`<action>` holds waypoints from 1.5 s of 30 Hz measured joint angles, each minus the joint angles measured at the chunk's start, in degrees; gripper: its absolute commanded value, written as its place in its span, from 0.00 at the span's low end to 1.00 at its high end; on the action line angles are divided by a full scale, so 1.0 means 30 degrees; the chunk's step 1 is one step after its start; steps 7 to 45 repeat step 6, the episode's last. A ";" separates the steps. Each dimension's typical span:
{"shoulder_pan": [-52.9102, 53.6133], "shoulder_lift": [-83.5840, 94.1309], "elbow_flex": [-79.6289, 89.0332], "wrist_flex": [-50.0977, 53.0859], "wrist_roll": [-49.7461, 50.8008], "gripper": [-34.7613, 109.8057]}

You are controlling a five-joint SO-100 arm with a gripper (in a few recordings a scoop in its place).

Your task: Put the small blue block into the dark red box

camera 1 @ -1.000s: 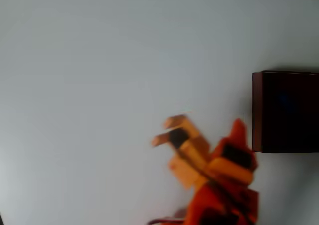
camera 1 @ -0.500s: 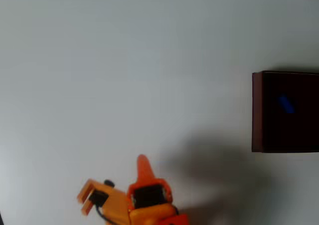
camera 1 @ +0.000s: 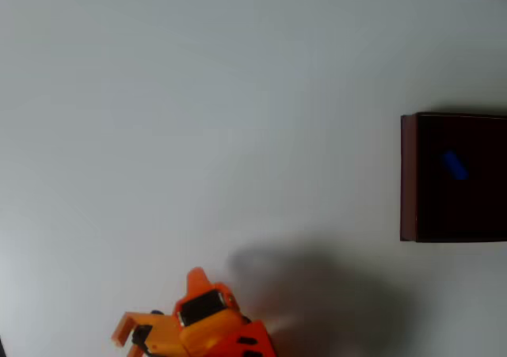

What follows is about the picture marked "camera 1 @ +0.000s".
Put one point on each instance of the thin black edge object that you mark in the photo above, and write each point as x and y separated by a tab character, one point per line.
1	349

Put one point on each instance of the orange forked camera mount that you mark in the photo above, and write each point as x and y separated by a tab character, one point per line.
162	331

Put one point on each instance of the light orange gripper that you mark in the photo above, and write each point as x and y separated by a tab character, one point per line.
202	328

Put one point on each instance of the dark brown box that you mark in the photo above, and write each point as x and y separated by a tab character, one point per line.
435	206

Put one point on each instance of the small black camera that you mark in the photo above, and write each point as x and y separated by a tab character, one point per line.
140	333

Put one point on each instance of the small blue block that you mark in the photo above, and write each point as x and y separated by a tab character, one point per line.
455	165

